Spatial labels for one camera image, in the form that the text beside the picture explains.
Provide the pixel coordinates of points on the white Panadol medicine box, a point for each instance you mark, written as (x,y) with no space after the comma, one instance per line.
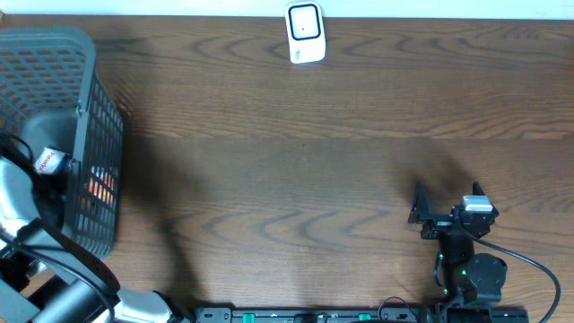
(50,161)

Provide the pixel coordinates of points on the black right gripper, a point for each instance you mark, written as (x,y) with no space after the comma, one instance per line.
(421,213)

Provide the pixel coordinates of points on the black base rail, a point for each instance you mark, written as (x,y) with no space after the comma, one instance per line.
(391,314)

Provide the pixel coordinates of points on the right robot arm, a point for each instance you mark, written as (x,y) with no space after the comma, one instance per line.
(472,281)

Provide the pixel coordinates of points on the white barcode scanner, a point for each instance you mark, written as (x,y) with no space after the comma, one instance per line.
(306,32)

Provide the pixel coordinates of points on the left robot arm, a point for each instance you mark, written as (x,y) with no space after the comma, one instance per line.
(83,289)

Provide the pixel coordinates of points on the grey plastic basket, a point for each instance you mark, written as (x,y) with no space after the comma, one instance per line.
(52,96)

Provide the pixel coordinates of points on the orange white snack packet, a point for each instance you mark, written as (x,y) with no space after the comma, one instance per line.
(102,184)

